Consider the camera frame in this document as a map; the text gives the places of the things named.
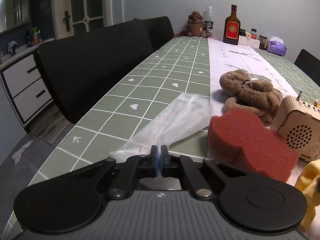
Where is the white mesh fabric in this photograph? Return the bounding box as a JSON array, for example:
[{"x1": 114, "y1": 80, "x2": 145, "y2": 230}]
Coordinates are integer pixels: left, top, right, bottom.
[{"x1": 110, "y1": 93, "x2": 212, "y2": 163}]

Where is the red heart sponge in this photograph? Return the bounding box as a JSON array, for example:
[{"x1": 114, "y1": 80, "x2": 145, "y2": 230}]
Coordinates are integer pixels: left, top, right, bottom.
[{"x1": 207, "y1": 108, "x2": 298, "y2": 182}]

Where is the black chair near left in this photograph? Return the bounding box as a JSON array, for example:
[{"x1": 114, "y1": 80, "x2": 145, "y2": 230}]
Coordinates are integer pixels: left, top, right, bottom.
[{"x1": 34, "y1": 20, "x2": 153, "y2": 124}]

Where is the brown fuzzy towel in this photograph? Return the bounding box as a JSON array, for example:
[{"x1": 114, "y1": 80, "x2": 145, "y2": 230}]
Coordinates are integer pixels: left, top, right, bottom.
[{"x1": 219, "y1": 69, "x2": 283, "y2": 123}]

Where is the white table runner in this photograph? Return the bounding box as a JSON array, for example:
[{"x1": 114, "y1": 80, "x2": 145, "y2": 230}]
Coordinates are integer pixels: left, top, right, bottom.
[{"x1": 207, "y1": 37, "x2": 320, "y2": 188}]

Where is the paper scrap on floor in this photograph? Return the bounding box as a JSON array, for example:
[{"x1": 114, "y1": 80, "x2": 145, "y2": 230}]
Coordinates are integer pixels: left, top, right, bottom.
[{"x1": 11, "y1": 140, "x2": 33, "y2": 165}]

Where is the wooden speaker box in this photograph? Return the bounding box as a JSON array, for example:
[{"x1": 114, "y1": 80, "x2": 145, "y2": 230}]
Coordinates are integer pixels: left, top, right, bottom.
[{"x1": 270, "y1": 95, "x2": 320, "y2": 162}]

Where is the brown bear figure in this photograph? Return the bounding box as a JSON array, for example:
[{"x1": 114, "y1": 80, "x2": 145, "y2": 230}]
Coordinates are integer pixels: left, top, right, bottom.
[{"x1": 186, "y1": 11, "x2": 210, "y2": 38}]

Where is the yellow zigzag-edge cloth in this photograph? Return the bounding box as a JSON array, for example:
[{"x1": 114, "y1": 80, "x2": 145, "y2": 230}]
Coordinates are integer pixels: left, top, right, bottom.
[{"x1": 295, "y1": 159, "x2": 319, "y2": 232}]

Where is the small white box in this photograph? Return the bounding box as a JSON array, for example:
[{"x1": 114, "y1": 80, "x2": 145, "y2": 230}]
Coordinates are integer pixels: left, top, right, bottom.
[{"x1": 238, "y1": 36, "x2": 260, "y2": 48}]

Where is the clear plastic water bottle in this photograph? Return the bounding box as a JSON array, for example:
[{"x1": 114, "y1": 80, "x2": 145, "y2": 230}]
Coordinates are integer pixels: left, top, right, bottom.
[{"x1": 203, "y1": 6, "x2": 214, "y2": 37}]

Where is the white drawer cabinet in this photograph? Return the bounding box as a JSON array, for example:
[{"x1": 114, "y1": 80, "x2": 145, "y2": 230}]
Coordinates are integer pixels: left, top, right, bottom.
[{"x1": 1, "y1": 46, "x2": 53, "y2": 128}]

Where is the brown liquor bottle red label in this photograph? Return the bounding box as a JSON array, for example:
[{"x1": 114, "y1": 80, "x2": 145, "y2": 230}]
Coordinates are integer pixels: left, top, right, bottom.
[{"x1": 223, "y1": 4, "x2": 241, "y2": 45}]

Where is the dark small jar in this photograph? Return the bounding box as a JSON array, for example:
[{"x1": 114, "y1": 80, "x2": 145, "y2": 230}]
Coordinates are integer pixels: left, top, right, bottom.
[{"x1": 259, "y1": 35, "x2": 268, "y2": 50}]

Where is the small red-label bottle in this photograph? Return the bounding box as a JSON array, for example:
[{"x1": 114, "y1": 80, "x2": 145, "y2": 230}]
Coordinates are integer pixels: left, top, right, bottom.
[{"x1": 250, "y1": 28, "x2": 257, "y2": 40}]

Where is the purple tissue box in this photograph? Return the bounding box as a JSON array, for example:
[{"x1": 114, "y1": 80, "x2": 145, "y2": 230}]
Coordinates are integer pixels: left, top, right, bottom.
[{"x1": 266, "y1": 36, "x2": 287, "y2": 56}]

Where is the spray bottle on counter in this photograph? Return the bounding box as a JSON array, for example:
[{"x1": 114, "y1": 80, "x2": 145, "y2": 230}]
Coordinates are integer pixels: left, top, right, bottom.
[{"x1": 32, "y1": 27, "x2": 42, "y2": 44}]

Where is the glass panel door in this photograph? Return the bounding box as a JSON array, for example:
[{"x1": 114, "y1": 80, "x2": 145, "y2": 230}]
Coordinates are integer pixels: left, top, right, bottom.
[{"x1": 52, "y1": 0, "x2": 113, "y2": 40}]

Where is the black chair right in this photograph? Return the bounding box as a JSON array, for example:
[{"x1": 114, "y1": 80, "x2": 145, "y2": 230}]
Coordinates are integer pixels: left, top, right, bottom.
[{"x1": 294, "y1": 49, "x2": 320, "y2": 76}]

